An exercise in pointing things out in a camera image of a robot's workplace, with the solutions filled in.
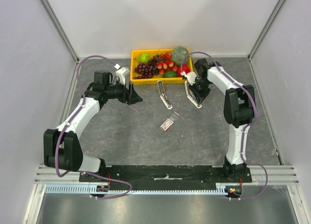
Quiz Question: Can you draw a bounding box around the dark purple grape bunch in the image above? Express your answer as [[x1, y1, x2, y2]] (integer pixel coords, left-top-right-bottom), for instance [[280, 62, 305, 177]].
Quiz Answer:
[[134, 56, 159, 79]]

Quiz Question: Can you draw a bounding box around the green white stapler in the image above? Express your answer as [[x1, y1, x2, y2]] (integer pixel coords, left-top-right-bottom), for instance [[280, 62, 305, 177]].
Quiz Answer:
[[157, 80, 173, 109]]

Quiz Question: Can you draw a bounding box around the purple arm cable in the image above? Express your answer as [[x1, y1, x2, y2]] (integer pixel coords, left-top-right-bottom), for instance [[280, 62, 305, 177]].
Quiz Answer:
[[179, 51, 269, 201], [53, 55, 133, 200]]

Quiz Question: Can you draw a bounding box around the red strawberry cluster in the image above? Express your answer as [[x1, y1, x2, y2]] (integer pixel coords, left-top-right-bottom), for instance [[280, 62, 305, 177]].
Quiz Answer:
[[155, 52, 177, 75]]

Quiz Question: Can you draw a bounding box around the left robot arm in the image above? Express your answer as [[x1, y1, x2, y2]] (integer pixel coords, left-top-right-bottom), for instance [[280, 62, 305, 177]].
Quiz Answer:
[[43, 70, 143, 182]]

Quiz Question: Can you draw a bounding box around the grey slotted cable duct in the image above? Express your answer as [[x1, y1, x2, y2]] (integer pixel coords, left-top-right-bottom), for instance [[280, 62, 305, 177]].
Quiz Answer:
[[45, 184, 242, 195]]

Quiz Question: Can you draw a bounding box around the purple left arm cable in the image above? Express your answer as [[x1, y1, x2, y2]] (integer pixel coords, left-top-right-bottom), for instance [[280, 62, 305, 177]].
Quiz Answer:
[[53, 55, 133, 200]]

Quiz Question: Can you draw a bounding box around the green pear fruit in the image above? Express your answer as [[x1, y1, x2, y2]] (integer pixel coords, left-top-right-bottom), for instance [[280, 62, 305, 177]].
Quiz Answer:
[[136, 52, 151, 64]]

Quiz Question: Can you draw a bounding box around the yellow plastic tray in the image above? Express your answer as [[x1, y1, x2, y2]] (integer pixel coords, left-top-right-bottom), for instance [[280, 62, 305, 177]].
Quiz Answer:
[[130, 49, 185, 85]]

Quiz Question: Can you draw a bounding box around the white rectangular case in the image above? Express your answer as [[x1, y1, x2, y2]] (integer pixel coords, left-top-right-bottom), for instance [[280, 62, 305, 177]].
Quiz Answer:
[[184, 81, 202, 109]]

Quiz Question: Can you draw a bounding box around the green lime fruit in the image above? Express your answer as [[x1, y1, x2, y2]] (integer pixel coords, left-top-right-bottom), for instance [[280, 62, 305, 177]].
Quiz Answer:
[[163, 70, 178, 78]]

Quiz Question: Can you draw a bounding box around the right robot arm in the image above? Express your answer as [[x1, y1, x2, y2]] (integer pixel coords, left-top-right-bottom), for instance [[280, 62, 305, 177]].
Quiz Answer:
[[185, 59, 256, 182]]

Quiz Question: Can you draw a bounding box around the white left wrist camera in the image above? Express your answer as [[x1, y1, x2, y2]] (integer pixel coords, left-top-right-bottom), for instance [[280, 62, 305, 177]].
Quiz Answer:
[[114, 64, 130, 85]]

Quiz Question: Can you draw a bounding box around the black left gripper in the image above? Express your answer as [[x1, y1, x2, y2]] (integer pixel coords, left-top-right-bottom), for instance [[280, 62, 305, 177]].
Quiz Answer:
[[104, 78, 142, 105]]

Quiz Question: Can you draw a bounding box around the aluminium frame rail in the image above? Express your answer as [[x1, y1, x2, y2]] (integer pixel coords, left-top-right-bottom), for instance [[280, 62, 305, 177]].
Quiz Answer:
[[34, 164, 300, 185]]

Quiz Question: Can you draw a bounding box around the red white staple box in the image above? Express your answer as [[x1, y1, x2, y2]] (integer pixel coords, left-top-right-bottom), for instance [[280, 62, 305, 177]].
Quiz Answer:
[[160, 112, 180, 131]]

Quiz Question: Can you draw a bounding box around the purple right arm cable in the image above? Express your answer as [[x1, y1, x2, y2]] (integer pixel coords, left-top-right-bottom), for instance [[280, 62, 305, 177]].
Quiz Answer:
[[179, 51, 269, 201]]

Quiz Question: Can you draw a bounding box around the green netted melon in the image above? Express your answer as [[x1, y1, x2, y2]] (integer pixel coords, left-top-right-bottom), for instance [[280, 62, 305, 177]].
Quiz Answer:
[[171, 46, 189, 66]]

